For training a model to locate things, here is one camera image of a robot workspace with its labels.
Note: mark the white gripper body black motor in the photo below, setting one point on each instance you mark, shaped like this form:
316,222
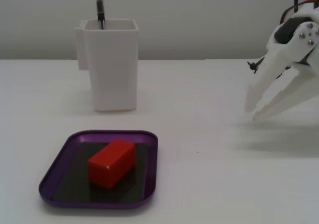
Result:
281,52

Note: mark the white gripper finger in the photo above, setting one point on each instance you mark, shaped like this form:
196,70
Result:
294,89
269,67

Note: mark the red rectangular block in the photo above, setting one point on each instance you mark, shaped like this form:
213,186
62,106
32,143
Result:
109,164

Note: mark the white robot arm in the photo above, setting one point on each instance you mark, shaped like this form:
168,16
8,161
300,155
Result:
312,0

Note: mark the white plastic pen holder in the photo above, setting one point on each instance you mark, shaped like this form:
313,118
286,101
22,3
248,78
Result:
114,67

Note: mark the black pen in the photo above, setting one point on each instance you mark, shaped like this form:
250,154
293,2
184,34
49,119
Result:
100,7

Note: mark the purple metal tray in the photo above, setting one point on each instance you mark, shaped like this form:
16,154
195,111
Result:
62,184

